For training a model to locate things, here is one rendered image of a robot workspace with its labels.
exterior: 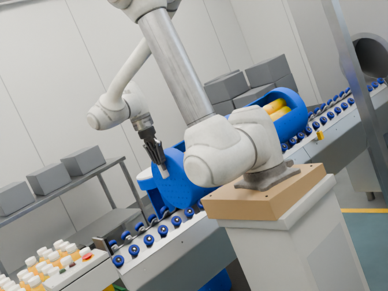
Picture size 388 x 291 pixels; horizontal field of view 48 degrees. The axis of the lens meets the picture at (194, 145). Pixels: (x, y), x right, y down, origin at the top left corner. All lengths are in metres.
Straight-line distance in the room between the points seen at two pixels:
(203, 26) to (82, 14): 2.04
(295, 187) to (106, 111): 0.76
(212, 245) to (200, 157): 0.74
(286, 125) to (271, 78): 3.18
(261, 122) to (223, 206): 0.32
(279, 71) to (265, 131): 4.09
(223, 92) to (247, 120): 3.98
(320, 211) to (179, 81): 0.65
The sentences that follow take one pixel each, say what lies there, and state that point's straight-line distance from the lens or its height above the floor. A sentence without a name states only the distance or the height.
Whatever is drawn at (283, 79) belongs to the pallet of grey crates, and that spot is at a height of 0.91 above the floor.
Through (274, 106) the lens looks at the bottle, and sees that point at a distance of 2.39.
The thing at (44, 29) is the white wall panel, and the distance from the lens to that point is 5.64.
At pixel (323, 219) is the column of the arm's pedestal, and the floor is 0.88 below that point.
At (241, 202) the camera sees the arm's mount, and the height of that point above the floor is 1.06.
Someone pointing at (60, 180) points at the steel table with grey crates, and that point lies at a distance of 4.53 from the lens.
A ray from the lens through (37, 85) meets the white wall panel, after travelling 5.40.
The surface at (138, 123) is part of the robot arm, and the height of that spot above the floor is 1.40.
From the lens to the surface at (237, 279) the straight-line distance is 2.97.
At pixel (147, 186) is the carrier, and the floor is 0.98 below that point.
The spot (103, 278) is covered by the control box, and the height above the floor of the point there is 1.03.
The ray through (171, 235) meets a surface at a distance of 1.84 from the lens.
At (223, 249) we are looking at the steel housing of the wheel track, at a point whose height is 0.72.
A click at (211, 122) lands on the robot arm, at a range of 1.33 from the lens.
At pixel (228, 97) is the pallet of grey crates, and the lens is 5.40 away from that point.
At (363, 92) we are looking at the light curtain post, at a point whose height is 1.06.
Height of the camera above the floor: 1.55
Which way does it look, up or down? 10 degrees down
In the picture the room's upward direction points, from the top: 23 degrees counter-clockwise
